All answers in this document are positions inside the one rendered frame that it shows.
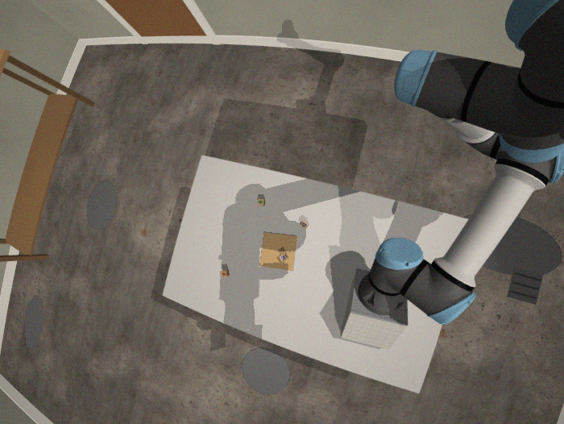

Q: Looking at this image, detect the tan flat mat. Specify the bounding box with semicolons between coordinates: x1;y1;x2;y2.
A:
260;232;297;271

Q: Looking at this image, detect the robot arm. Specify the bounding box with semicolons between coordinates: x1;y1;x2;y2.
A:
358;0;564;325

